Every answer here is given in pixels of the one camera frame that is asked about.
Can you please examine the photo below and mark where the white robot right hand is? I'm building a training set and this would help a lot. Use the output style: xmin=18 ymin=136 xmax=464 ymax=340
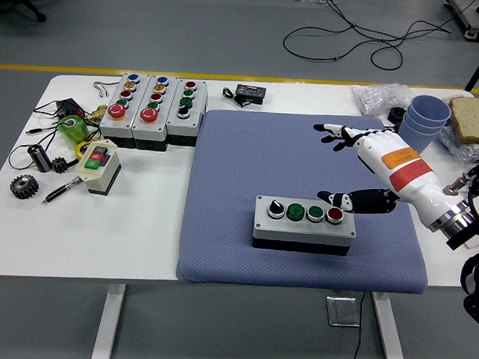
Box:
xmin=308 ymin=121 xmax=473 ymax=231

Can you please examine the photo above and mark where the grey four-button control box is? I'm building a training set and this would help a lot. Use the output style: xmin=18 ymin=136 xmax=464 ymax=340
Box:
xmin=251 ymin=194 xmax=359 ymax=257
xmin=165 ymin=78 xmax=210 ymax=149

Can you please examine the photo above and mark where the grey emergency-stop button box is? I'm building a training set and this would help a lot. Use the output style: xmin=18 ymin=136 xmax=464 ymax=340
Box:
xmin=131 ymin=73 xmax=180 ymax=151
xmin=98 ymin=72 xmax=152 ymax=149

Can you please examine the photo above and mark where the blue plastic cup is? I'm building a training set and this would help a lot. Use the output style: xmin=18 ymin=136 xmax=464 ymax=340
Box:
xmin=402 ymin=108 xmax=450 ymax=135
xmin=396 ymin=117 xmax=445 ymax=156
xmin=407 ymin=94 xmax=452 ymax=126

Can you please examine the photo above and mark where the black round part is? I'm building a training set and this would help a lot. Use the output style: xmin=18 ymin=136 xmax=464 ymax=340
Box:
xmin=386 ymin=106 xmax=409 ymax=125

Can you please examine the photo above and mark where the clear plastic bag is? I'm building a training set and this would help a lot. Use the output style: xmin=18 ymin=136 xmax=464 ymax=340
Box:
xmin=436 ymin=123 xmax=479 ymax=168

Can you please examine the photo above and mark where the clear bubble wrap bag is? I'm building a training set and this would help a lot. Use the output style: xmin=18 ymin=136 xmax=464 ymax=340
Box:
xmin=350 ymin=81 xmax=415 ymax=118

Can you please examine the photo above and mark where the bread slice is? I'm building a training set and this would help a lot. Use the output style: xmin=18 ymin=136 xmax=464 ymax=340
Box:
xmin=447 ymin=95 xmax=479 ymax=146

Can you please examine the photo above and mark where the metal floor socket plate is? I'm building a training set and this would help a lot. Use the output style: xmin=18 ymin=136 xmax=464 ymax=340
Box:
xmin=324 ymin=294 xmax=363 ymax=329

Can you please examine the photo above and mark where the white table leg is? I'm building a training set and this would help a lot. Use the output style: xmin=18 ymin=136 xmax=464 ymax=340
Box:
xmin=89 ymin=283 xmax=127 ymax=359
xmin=369 ymin=291 xmax=412 ymax=359

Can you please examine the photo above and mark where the blue-grey quilted mat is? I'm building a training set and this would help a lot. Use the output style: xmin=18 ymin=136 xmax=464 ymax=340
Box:
xmin=175 ymin=108 xmax=433 ymax=294

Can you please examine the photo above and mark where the black digital meter module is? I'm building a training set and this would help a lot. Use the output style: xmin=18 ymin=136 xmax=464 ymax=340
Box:
xmin=221 ymin=83 xmax=268 ymax=109

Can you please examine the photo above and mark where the brass fitting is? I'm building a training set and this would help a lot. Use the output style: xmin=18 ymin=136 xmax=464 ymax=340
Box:
xmin=86 ymin=104 xmax=109 ymax=124

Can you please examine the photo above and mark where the translucent green roll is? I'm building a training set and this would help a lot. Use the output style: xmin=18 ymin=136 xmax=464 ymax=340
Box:
xmin=56 ymin=114 xmax=91 ymax=150

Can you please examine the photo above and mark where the black power adapter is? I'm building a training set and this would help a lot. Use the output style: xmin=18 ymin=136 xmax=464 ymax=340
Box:
xmin=54 ymin=97 xmax=86 ymax=120

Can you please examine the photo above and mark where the black pen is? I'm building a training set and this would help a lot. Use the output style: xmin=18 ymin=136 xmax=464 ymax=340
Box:
xmin=40 ymin=175 xmax=85 ymax=206

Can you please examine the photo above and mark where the small black gear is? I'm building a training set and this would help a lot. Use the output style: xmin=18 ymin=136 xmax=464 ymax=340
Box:
xmin=50 ymin=156 xmax=70 ymax=175

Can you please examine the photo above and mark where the black cylinder capacitor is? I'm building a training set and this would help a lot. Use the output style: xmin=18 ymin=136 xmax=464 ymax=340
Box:
xmin=26 ymin=143 xmax=53 ymax=174

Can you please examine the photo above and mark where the large steel gear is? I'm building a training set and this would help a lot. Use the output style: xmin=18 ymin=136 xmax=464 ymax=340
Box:
xmin=9 ymin=173 xmax=42 ymax=200

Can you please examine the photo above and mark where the black floor cable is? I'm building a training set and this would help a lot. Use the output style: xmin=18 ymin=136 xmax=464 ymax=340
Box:
xmin=282 ymin=0 xmax=479 ymax=74

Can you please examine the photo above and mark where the aluminium frame stand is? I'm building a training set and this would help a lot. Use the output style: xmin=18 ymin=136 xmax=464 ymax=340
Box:
xmin=440 ymin=0 xmax=479 ymax=42

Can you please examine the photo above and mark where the black cable under table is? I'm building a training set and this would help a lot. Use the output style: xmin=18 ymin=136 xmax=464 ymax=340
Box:
xmin=351 ymin=290 xmax=367 ymax=359

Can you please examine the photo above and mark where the cream red-green switch box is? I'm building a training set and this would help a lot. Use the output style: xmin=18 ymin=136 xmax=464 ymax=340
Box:
xmin=74 ymin=139 xmax=123 ymax=197

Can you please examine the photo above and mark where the red white twisted wire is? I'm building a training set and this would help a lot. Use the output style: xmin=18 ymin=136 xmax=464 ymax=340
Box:
xmin=92 ymin=79 xmax=123 ymax=100

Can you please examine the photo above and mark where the yellow tape ring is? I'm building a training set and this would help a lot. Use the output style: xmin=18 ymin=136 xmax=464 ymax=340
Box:
xmin=74 ymin=140 xmax=94 ymax=160

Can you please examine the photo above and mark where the black barrel plug cable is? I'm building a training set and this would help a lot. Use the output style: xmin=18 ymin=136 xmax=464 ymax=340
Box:
xmin=25 ymin=117 xmax=66 ymax=139

